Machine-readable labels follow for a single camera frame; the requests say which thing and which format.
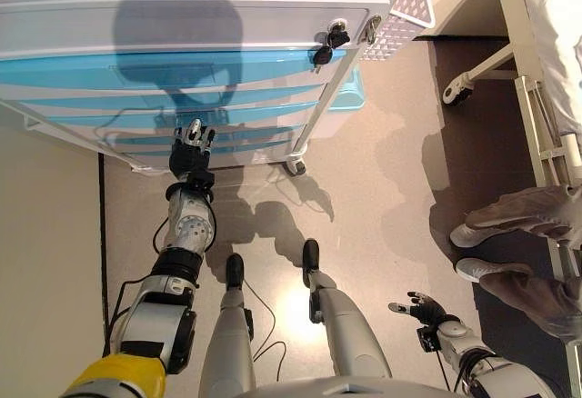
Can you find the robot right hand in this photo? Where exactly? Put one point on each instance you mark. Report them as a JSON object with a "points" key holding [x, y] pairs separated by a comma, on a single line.
{"points": [[427, 311]]}

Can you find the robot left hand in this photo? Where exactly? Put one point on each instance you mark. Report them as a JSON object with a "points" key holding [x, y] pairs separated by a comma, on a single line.
{"points": [[186, 159]]}

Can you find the blue front cart drawer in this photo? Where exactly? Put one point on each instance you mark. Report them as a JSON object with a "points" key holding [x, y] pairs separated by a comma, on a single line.
{"points": [[273, 114]]}

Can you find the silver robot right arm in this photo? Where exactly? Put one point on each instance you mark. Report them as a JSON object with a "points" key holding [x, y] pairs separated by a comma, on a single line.
{"points": [[454, 332]]}

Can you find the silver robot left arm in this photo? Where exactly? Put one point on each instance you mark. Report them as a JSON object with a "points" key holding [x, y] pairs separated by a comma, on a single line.
{"points": [[191, 225]]}

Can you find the grey sneaker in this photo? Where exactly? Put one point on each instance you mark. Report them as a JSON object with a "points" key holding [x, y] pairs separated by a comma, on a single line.
{"points": [[470, 236], [477, 271]]}

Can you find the robot right leg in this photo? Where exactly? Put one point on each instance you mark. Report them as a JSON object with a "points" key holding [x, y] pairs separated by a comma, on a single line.
{"points": [[345, 325]]}

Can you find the robot leg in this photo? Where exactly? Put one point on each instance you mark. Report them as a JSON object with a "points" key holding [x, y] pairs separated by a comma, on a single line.
{"points": [[229, 339], [345, 325]]}

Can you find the person's trouser leg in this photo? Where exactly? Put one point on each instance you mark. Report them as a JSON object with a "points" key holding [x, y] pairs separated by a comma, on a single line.
{"points": [[536, 302], [523, 211]]}

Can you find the cart caster wheel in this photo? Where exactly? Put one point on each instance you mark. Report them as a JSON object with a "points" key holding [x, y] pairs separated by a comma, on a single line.
{"points": [[296, 167]]}

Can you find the white medical cart blue drawers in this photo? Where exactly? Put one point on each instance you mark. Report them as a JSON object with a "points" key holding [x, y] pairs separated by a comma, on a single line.
{"points": [[182, 16]]}

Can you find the blue lid waste bin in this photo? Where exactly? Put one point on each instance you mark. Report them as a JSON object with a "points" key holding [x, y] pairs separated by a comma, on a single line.
{"points": [[345, 96]]}

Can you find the robot left leg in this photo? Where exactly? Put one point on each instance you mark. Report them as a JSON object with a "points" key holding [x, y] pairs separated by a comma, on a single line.
{"points": [[229, 339]]}

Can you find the black cart keys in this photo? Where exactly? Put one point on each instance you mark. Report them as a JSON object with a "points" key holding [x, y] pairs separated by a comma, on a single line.
{"points": [[338, 36]]}

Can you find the bed caster wheel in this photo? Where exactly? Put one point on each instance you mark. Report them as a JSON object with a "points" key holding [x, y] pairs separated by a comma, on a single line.
{"points": [[457, 93]]}

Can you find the white mesh basket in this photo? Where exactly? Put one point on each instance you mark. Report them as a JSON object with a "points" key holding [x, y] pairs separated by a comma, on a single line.
{"points": [[386, 39]]}

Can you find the white hospital bed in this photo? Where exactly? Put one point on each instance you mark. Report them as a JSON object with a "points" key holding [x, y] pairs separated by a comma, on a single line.
{"points": [[514, 30]]}

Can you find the white bedding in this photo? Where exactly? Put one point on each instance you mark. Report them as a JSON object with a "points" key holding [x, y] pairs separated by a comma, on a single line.
{"points": [[559, 30]]}

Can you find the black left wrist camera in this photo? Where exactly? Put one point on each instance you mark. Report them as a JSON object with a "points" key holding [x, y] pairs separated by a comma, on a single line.
{"points": [[202, 181]]}

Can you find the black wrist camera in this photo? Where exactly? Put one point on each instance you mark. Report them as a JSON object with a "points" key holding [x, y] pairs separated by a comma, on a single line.
{"points": [[428, 339], [202, 181]]}

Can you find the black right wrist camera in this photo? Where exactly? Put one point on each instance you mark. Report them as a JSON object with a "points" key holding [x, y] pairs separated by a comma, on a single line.
{"points": [[428, 339]]}

